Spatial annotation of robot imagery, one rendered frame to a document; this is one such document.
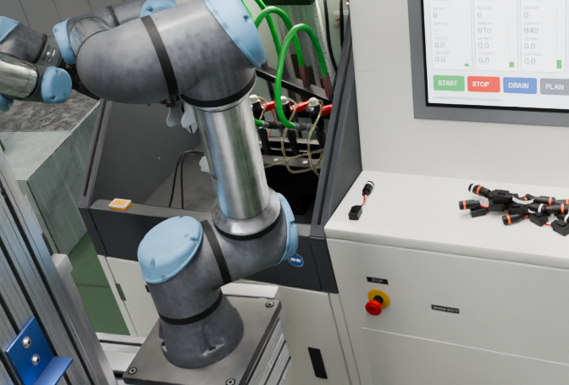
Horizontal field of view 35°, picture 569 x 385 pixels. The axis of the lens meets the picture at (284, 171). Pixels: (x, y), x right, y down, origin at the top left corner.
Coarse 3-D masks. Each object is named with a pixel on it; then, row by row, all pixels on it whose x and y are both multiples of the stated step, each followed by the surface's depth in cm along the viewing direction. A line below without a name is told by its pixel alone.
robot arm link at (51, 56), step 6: (48, 36) 196; (48, 42) 195; (54, 42) 196; (48, 48) 195; (54, 48) 195; (42, 54) 194; (48, 54) 194; (54, 54) 195; (60, 54) 196; (42, 60) 195; (48, 60) 195; (54, 60) 196; (60, 60) 197; (48, 66) 196; (54, 66) 196
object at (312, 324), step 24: (120, 264) 230; (120, 288) 236; (144, 288) 232; (288, 288) 206; (144, 312) 238; (288, 312) 211; (312, 312) 207; (144, 336) 245; (288, 336) 216; (312, 336) 212; (336, 336) 208; (312, 360) 216; (336, 360) 213; (288, 384) 227; (312, 384) 223; (336, 384) 218
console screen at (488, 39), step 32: (416, 0) 183; (448, 0) 180; (480, 0) 177; (512, 0) 174; (544, 0) 171; (416, 32) 186; (448, 32) 182; (480, 32) 179; (512, 32) 176; (544, 32) 173; (416, 64) 188; (448, 64) 185; (480, 64) 182; (512, 64) 178; (544, 64) 175; (416, 96) 191; (448, 96) 187; (480, 96) 184; (512, 96) 181; (544, 96) 177
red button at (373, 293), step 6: (372, 294) 194; (378, 294) 193; (384, 294) 192; (372, 300) 191; (378, 300) 192; (384, 300) 193; (366, 306) 192; (372, 306) 190; (378, 306) 190; (384, 306) 194; (372, 312) 191; (378, 312) 191
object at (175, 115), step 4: (172, 108) 181; (176, 108) 182; (180, 108) 182; (172, 112) 181; (176, 112) 182; (180, 112) 182; (184, 112) 182; (168, 116) 180; (172, 116) 181; (176, 116) 182; (180, 116) 183; (168, 120) 180; (172, 120) 181; (176, 120) 182; (180, 120) 183; (168, 124) 180; (172, 124) 181; (188, 128) 184
